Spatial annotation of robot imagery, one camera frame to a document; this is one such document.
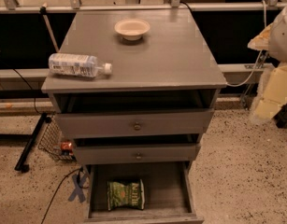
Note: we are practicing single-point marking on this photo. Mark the grey middle drawer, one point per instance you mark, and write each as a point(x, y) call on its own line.
point(136, 153)

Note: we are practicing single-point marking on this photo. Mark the dark cabinet at right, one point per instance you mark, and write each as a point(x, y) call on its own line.
point(281, 117)

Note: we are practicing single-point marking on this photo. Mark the white paper bowl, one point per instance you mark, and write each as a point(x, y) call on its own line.
point(131, 29)

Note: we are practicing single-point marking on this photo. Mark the clear plastic water bottle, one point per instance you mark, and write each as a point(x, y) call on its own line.
point(78, 65)

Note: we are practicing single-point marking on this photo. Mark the wire mesh basket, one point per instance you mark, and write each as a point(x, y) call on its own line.
point(50, 140)

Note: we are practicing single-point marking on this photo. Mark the grey wooden drawer cabinet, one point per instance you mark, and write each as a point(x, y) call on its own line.
point(168, 68)

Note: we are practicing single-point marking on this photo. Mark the orange soda can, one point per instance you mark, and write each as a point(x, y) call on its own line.
point(66, 146)

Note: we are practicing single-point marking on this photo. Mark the black metal floor bar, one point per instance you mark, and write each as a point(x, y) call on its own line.
point(21, 166)

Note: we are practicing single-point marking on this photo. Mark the grey open bottom drawer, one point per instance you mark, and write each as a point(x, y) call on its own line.
point(168, 197)

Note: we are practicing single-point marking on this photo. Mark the wooden stick black tip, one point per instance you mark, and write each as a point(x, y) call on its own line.
point(43, 12)

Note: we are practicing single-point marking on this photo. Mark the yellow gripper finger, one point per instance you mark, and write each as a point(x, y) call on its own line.
point(261, 41)
point(271, 94)

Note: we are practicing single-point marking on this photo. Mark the grey tape cross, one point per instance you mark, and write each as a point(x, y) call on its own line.
point(78, 182)

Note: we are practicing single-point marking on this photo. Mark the green jalapeno chip bag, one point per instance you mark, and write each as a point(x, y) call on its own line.
point(126, 193)

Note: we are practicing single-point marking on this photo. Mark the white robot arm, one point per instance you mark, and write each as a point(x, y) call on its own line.
point(273, 39)

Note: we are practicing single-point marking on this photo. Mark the grey top drawer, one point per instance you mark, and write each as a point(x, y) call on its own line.
point(100, 125)

